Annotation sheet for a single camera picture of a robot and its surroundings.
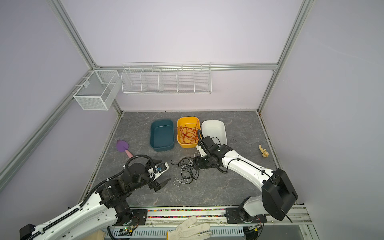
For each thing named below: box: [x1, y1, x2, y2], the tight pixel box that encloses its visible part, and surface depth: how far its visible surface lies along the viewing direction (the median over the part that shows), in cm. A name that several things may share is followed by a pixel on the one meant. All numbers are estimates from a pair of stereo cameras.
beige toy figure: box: [258, 144, 270, 158], surface depth 96 cm
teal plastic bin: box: [150, 119, 175, 152], surface depth 107 cm
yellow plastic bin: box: [176, 116, 201, 149], surface depth 108 cm
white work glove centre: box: [166, 216, 212, 240], surface depth 71 cm
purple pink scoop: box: [116, 139, 134, 159], surface depth 104 cm
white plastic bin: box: [201, 120, 228, 147], surface depth 108 cm
